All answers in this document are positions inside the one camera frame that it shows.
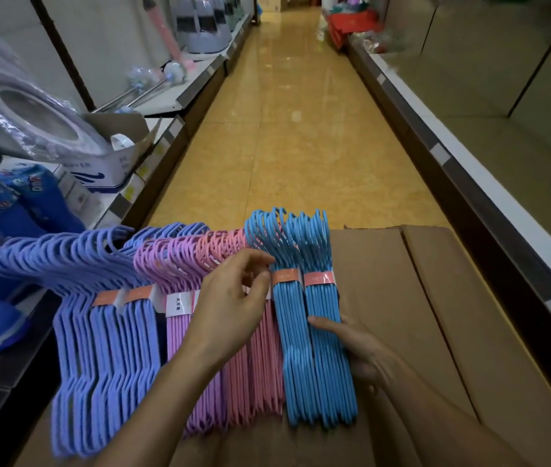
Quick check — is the person's left hand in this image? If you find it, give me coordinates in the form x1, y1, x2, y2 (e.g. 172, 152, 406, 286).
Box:
180, 247, 276, 373

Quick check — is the person's right hand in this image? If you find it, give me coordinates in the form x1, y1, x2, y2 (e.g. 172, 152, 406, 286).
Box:
307, 315, 405, 392

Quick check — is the light blue hanger bundle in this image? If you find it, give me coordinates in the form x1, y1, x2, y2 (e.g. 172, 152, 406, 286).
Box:
283, 208, 359, 429
244, 207, 323, 429

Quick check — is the grey store shelf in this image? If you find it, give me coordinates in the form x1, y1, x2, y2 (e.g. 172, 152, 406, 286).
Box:
322, 0, 551, 433

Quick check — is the white display rack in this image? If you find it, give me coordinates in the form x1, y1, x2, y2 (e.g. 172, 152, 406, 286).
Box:
0, 0, 262, 467

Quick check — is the person's right forearm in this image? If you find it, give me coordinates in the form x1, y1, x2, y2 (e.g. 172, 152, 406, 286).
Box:
377, 359, 529, 467

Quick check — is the flattened brown cardboard box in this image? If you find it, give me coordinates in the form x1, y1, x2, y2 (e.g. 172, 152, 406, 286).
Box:
15, 224, 551, 467

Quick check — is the white box with blue stripe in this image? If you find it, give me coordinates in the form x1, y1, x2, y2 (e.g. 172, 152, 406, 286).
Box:
54, 111, 162, 194

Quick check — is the white printed carton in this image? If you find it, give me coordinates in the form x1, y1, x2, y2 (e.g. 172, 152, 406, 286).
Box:
0, 158, 104, 225

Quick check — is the clear toilet brush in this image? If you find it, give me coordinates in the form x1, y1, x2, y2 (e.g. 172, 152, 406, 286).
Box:
92, 66, 154, 114
115, 62, 188, 110

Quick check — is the row of grey dustpan sets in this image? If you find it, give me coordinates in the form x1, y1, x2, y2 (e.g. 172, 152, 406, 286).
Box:
168, 0, 248, 56

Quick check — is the pink plunger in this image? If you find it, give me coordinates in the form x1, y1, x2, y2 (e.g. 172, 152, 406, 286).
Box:
140, 0, 196, 71

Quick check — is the clear wrapped packet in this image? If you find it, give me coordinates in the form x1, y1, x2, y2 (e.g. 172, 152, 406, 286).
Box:
353, 31, 399, 55

